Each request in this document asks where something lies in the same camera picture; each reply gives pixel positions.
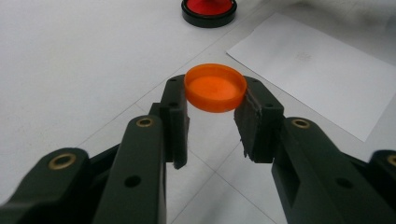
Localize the round red ink pad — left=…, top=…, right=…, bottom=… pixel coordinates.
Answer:
left=180, top=0, right=238, bottom=29

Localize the white paper sheet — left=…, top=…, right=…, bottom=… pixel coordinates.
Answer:
left=226, top=12, right=396, bottom=143

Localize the orange stamp cap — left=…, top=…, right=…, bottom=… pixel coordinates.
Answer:
left=183, top=63, right=248, bottom=114

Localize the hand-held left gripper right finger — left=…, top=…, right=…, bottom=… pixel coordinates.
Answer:
left=233, top=76, right=285, bottom=164

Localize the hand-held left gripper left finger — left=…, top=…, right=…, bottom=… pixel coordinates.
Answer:
left=160, top=74, right=191, bottom=171

